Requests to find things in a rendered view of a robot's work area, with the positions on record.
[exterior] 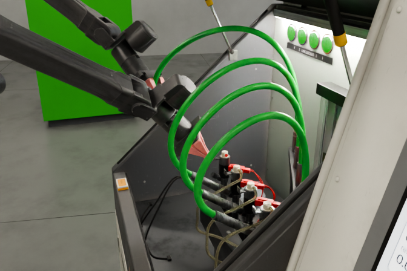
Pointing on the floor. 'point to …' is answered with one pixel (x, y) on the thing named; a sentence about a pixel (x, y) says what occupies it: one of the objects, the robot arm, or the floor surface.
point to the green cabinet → (41, 20)
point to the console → (360, 146)
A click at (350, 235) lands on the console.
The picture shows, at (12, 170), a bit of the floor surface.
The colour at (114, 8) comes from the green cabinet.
